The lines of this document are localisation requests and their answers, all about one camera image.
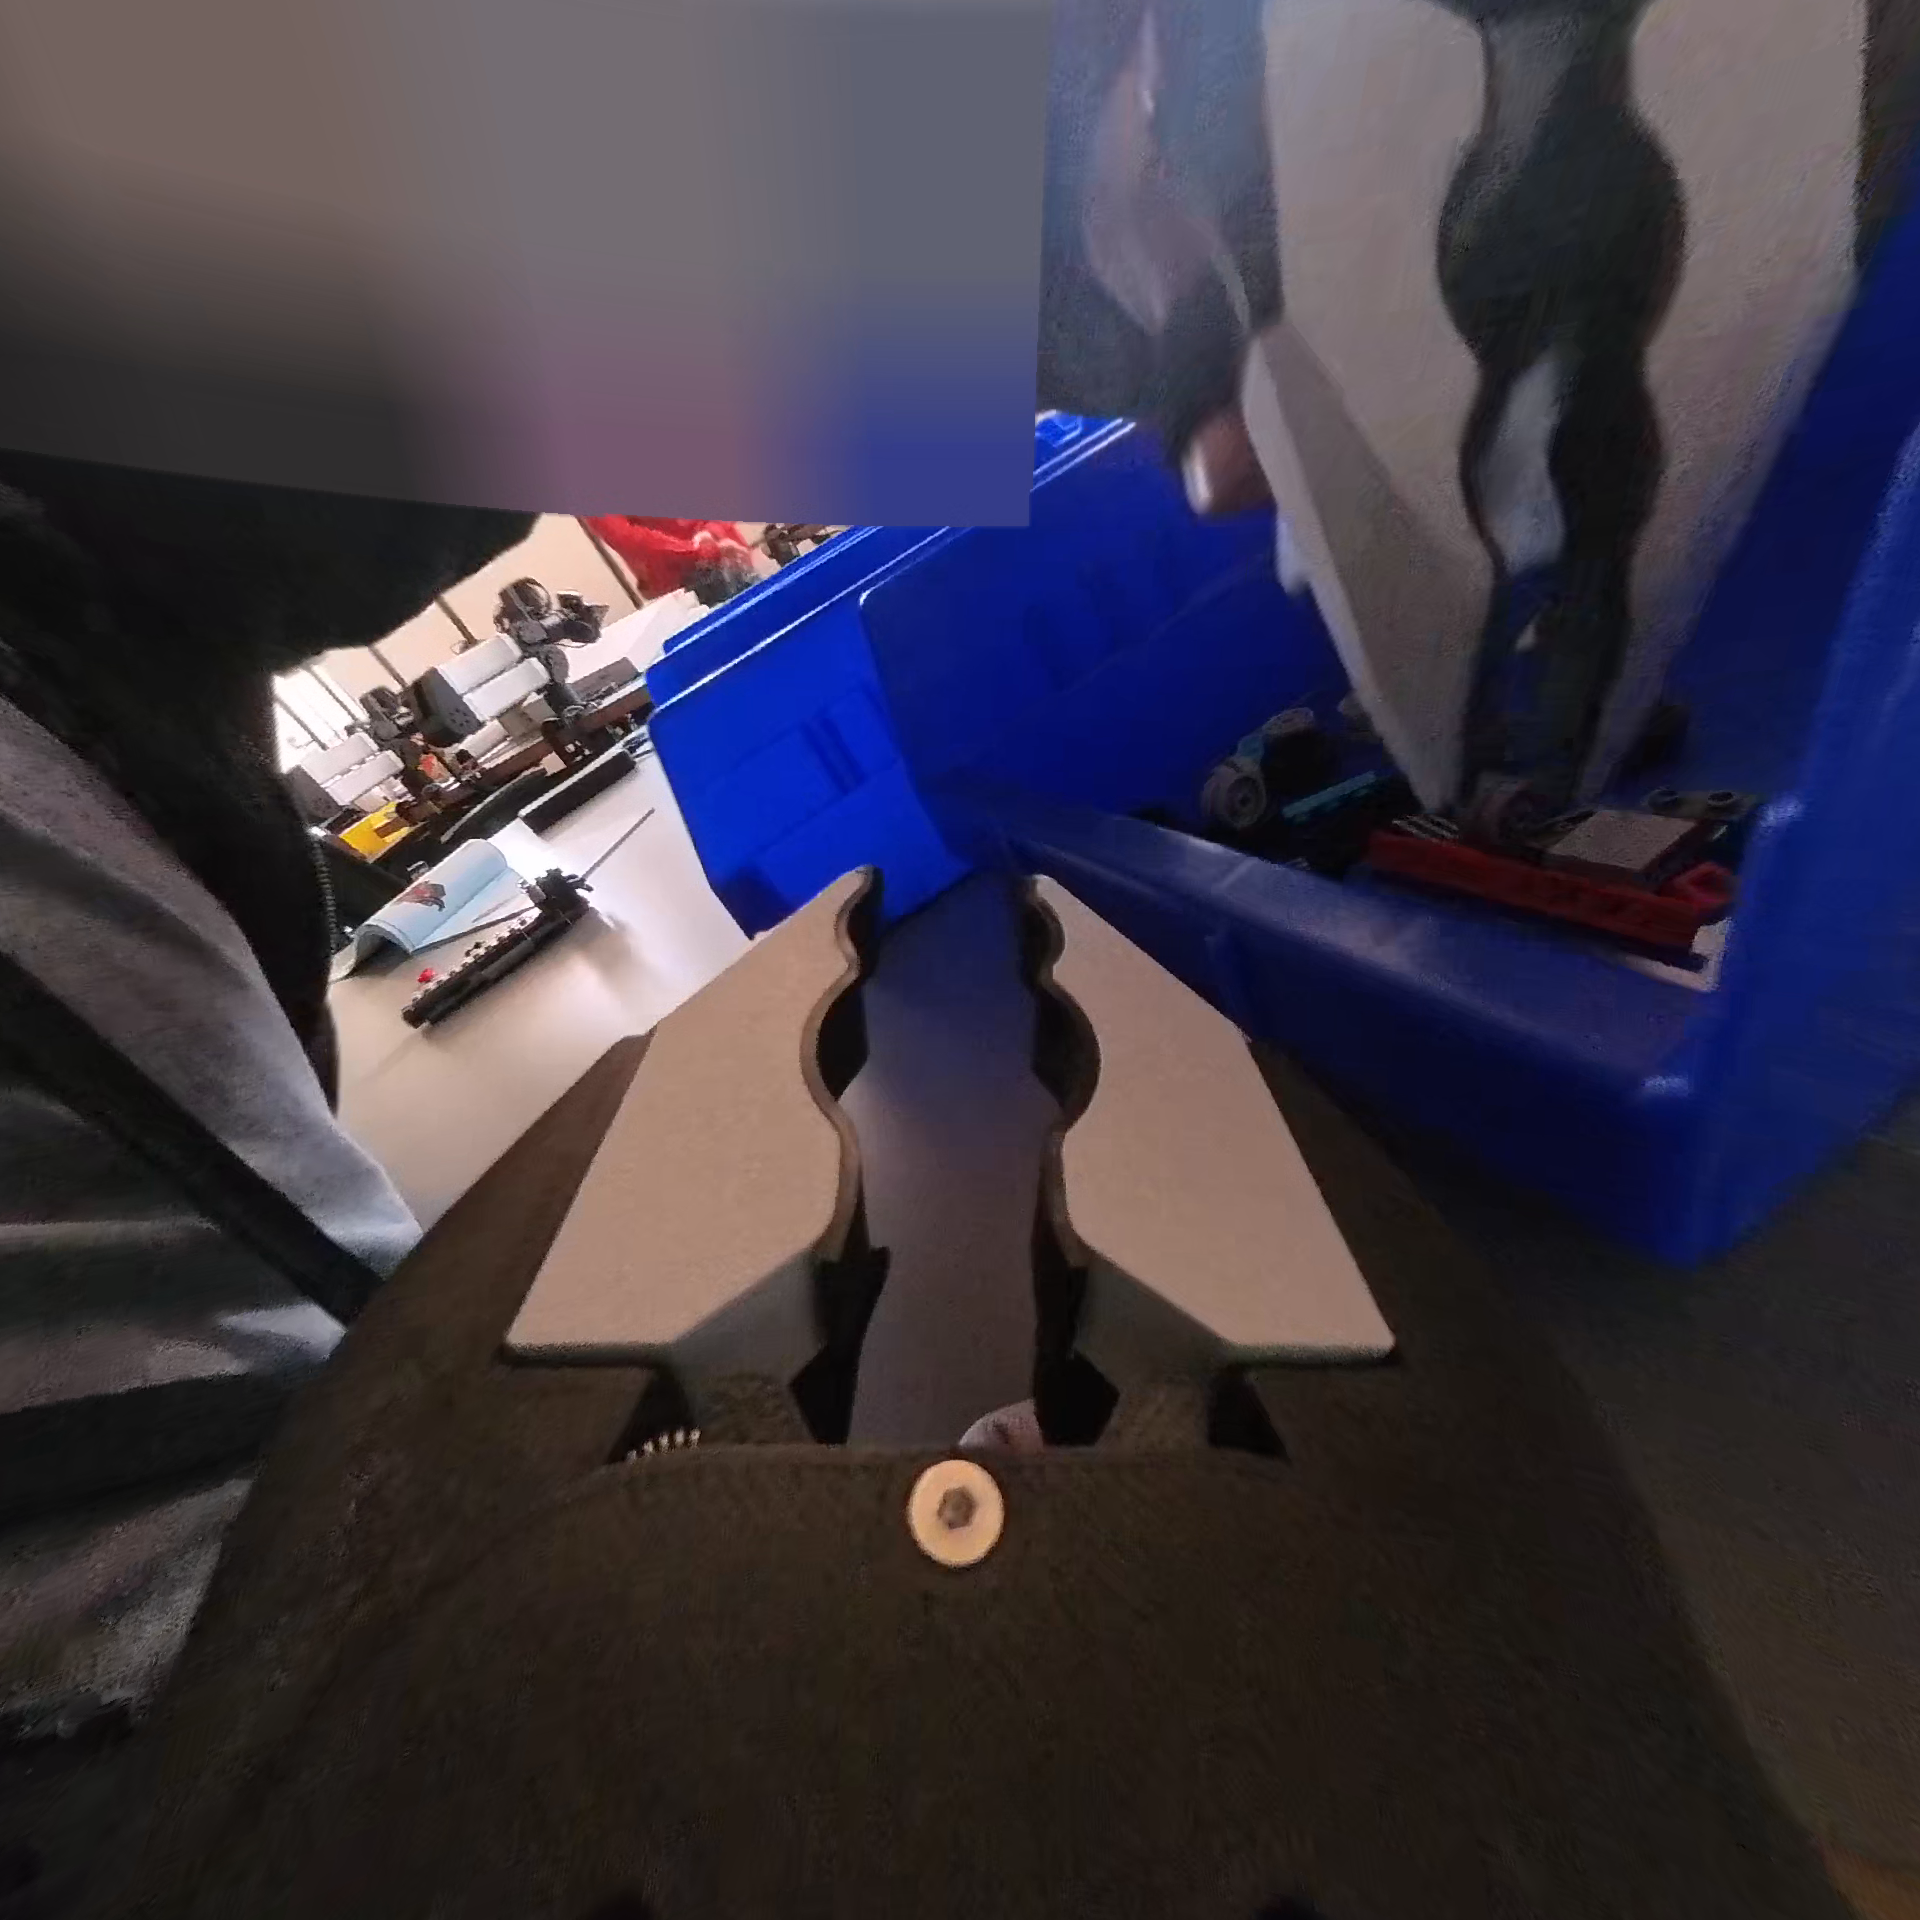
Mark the grey toy brick model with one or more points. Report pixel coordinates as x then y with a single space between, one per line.
493 954

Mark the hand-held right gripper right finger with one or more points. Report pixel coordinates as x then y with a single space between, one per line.
1213 1201

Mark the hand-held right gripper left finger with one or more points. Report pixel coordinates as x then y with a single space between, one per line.
674 1201

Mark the black power bank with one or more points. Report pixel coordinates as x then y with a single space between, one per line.
578 781

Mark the toy instruction booklet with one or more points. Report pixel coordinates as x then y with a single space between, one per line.
451 900

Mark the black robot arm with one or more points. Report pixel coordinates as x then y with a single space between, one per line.
481 661

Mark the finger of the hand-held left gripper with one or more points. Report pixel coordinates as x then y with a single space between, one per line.
1755 225
1348 300

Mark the pile of grey white toy bricks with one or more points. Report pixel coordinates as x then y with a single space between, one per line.
1546 891

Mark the person's left hand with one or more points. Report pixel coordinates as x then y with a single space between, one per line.
1219 465

